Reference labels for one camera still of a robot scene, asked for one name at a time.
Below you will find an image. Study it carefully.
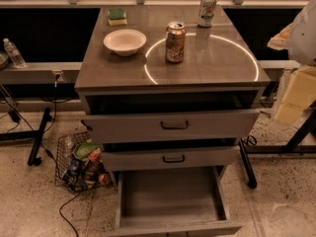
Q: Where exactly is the grey bottom drawer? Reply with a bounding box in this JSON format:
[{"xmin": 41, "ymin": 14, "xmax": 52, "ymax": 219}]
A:
[{"xmin": 107, "ymin": 167, "xmax": 241, "ymax": 237}]

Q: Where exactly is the grey drawer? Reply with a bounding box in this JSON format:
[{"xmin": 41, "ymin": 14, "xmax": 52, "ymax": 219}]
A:
[
  {"xmin": 107, "ymin": 167, "xmax": 241, "ymax": 237},
  {"xmin": 102, "ymin": 146, "xmax": 239, "ymax": 172},
  {"xmin": 84, "ymin": 109, "xmax": 259, "ymax": 144}
]

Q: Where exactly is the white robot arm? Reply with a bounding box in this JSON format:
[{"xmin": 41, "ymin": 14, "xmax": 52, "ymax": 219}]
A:
[{"xmin": 268, "ymin": 0, "xmax": 316, "ymax": 125}]

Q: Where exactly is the grey top drawer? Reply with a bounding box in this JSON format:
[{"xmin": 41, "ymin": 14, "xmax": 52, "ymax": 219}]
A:
[{"xmin": 84, "ymin": 109, "xmax": 259, "ymax": 144}]

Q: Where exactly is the grey middle drawer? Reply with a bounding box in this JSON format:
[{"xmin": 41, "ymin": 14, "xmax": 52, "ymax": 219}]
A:
[{"xmin": 102, "ymin": 146, "xmax": 239, "ymax": 172}]

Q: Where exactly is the grey drawer cabinet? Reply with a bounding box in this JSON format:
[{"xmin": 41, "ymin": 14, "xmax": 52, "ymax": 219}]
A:
[{"xmin": 74, "ymin": 5, "xmax": 272, "ymax": 187}]

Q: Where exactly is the black table leg right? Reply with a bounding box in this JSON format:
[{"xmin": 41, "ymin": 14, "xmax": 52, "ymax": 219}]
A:
[{"xmin": 238, "ymin": 109, "xmax": 316, "ymax": 190}]

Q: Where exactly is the black table leg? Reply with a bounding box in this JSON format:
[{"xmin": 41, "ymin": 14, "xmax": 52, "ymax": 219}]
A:
[
  {"xmin": 0, "ymin": 108, "xmax": 51, "ymax": 166},
  {"xmin": 238, "ymin": 109, "xmax": 316, "ymax": 190}
]

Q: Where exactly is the white green soda can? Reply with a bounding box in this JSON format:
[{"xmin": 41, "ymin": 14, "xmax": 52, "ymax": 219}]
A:
[{"xmin": 197, "ymin": 0, "xmax": 217, "ymax": 27}]

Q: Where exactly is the brown soda can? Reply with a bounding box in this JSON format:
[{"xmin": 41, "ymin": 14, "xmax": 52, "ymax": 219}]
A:
[{"xmin": 165, "ymin": 22, "xmax": 186, "ymax": 63}]

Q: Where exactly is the white bowl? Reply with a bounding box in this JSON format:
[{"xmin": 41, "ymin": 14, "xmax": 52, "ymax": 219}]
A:
[{"xmin": 104, "ymin": 29, "xmax": 147, "ymax": 56}]

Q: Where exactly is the green yellow sponge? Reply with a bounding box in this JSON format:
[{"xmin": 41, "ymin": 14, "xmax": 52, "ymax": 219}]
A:
[{"xmin": 108, "ymin": 9, "xmax": 127, "ymax": 26}]

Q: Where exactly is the orange snack package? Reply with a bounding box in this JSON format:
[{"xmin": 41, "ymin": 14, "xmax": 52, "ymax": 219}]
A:
[{"xmin": 88, "ymin": 148, "xmax": 102, "ymax": 164}]

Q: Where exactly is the green lidded cup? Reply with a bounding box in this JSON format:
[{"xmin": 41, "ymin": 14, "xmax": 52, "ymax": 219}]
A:
[{"xmin": 73, "ymin": 142, "xmax": 98, "ymax": 160}]

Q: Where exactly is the black table leg left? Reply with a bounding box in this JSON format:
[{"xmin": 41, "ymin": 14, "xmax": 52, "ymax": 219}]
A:
[{"xmin": 0, "ymin": 108, "xmax": 51, "ymax": 166}]

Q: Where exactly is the clear plastic water bottle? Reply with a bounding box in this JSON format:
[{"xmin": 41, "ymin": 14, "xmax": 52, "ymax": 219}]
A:
[{"xmin": 3, "ymin": 39, "xmax": 27, "ymax": 68}]

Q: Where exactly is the dish at left edge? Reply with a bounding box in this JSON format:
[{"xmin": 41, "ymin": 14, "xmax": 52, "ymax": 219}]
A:
[{"xmin": 0, "ymin": 52, "xmax": 9, "ymax": 70}]

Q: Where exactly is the wire basket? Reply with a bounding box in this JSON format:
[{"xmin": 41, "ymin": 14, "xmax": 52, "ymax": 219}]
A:
[{"xmin": 55, "ymin": 132, "xmax": 112, "ymax": 193}]

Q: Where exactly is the black floor cable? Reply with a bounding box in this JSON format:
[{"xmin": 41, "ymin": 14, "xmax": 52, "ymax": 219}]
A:
[{"xmin": 0, "ymin": 79, "xmax": 83, "ymax": 237}]

